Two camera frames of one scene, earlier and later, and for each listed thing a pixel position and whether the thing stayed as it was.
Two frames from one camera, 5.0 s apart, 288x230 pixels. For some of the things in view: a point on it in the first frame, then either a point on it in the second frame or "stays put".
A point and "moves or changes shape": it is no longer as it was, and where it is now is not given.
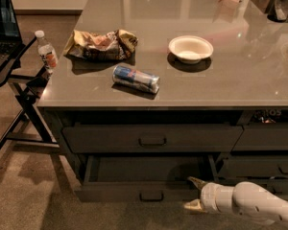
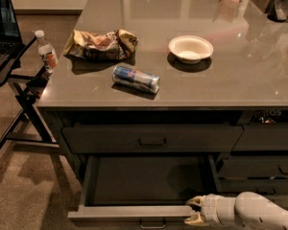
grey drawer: (267, 136) stays put
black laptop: (6, 38) stays put
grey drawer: (143, 178) moves or changes shape
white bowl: (190, 49) stays put
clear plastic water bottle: (46, 52) stays put
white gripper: (210, 197) → (211, 209)
